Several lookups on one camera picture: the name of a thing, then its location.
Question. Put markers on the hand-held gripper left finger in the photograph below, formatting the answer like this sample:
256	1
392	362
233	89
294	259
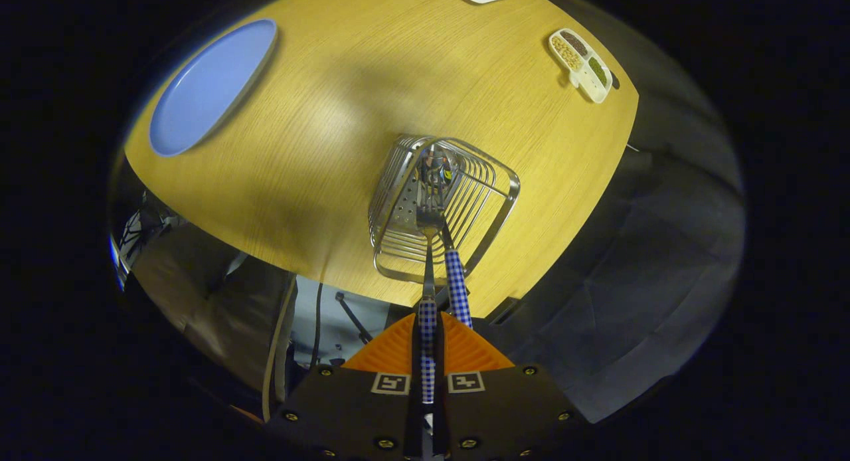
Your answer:
345	414

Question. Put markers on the brown box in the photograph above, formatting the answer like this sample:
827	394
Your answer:
199	295

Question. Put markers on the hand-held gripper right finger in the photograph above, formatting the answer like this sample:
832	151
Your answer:
505	414

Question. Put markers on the white divided bean dish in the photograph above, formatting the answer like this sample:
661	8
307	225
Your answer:
583	76

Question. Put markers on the blue round plate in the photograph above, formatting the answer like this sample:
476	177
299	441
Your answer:
206	89

